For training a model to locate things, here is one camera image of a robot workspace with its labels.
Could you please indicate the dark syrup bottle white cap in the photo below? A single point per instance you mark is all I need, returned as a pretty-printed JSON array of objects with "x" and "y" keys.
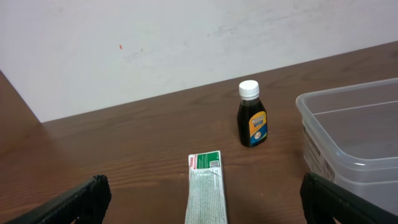
[{"x": 252, "y": 115}]

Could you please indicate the green white medicine box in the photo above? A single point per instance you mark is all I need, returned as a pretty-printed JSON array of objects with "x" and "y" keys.
[{"x": 206, "y": 198}]

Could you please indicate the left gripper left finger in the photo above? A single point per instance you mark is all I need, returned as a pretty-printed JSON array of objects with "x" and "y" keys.
[{"x": 86, "y": 203}]

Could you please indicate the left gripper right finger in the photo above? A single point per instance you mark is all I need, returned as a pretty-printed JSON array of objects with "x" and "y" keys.
[{"x": 325, "y": 202}]

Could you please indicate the clear plastic container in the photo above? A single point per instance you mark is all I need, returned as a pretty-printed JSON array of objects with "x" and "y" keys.
[{"x": 350, "y": 138}]

